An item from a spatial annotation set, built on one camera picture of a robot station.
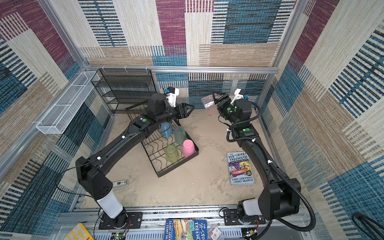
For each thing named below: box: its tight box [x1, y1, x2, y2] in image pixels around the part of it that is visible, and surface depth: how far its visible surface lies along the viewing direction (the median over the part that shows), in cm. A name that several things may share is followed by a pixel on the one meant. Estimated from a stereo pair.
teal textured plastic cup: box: [174, 126, 187, 145], surface depth 99 cm
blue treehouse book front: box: [164, 219, 208, 240], surface depth 70 cm
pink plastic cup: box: [182, 139, 195, 158], surface depth 89 cm
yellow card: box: [63, 223, 94, 240], surface depth 71 cm
